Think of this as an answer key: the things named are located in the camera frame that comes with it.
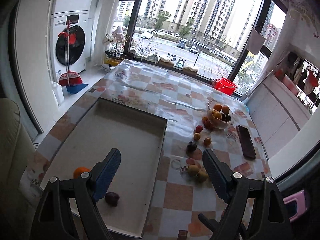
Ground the yellow green fruit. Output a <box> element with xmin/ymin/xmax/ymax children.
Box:
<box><xmin>196</xmin><ymin>171</ymin><xmax>208</xmax><ymax>183</ymax></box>
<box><xmin>187</xmin><ymin>164</ymin><xmax>200</xmax><ymax>177</ymax></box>

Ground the orange fruit in tray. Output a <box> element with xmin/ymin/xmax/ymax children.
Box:
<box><xmin>73</xmin><ymin>167</ymin><xmax>90</xmax><ymax>179</ymax></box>

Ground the dark plum in tray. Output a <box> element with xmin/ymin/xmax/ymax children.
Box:
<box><xmin>105</xmin><ymin>192</ymin><xmax>120</xmax><ymax>207</ymax></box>

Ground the white shallow tray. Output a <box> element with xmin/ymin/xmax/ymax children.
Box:
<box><xmin>41</xmin><ymin>99</ymin><xmax>167</xmax><ymax>238</ymax></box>

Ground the black smartphone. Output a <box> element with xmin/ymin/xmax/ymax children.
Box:
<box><xmin>236</xmin><ymin>125</ymin><xmax>257</xmax><ymax>160</ymax></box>

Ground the orange small fruit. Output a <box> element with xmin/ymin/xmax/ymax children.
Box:
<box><xmin>203</xmin><ymin>137</ymin><xmax>212</xmax><ymax>147</ymax></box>

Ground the dark plum on table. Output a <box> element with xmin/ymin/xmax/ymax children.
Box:
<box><xmin>187</xmin><ymin>141</ymin><xmax>197</xmax><ymax>153</ymax></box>

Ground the yellow small fruit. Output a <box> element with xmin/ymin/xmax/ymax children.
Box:
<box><xmin>193</xmin><ymin>133</ymin><xmax>201</xmax><ymax>140</ymax></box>

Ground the red cherry tomato fruit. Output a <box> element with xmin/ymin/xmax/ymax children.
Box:
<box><xmin>195</xmin><ymin>125</ymin><xmax>203</xmax><ymax>133</ymax></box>

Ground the glass fruit bowl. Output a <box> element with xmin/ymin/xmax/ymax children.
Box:
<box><xmin>206</xmin><ymin>100</ymin><xmax>234</xmax><ymax>129</ymax></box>

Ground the checkered tablecloth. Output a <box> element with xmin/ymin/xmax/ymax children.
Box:
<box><xmin>20</xmin><ymin>60</ymin><xmax>271</xmax><ymax>239</ymax></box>

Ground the white cabinet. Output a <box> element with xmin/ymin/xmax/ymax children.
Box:
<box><xmin>246</xmin><ymin>75</ymin><xmax>311</xmax><ymax>159</ymax></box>

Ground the blue dustpan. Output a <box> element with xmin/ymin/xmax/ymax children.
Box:
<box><xmin>66</xmin><ymin>83</ymin><xmax>88</xmax><ymax>94</ymax></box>

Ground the red plastic bucket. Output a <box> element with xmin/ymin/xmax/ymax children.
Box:
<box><xmin>214</xmin><ymin>77</ymin><xmax>237</xmax><ymax>96</ymax></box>

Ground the beige sofa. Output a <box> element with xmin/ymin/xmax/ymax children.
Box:
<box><xmin>1</xmin><ymin>98</ymin><xmax>35</xmax><ymax>239</ymax></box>

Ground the red broom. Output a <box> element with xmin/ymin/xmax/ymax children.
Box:
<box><xmin>58</xmin><ymin>20</ymin><xmax>82</xmax><ymax>87</ymax></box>

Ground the white washing machine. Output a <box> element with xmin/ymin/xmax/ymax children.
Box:
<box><xmin>50</xmin><ymin>11</ymin><xmax>90</xmax><ymax>82</ymax></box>

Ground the hanging grey towel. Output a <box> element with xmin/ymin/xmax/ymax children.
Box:
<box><xmin>246</xmin><ymin>28</ymin><xmax>265</xmax><ymax>55</ymax></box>

